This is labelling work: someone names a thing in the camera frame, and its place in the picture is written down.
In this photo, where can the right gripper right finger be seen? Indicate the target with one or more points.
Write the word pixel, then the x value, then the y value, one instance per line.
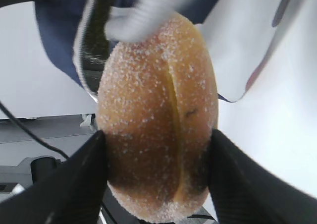
pixel 243 192

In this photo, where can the sugared bread roll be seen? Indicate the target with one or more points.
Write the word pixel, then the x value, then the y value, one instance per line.
pixel 158 105

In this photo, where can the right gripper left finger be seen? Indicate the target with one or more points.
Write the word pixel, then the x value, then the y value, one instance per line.
pixel 71 194

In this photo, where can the navy blue lunch bag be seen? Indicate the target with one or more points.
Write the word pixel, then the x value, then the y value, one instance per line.
pixel 78 35

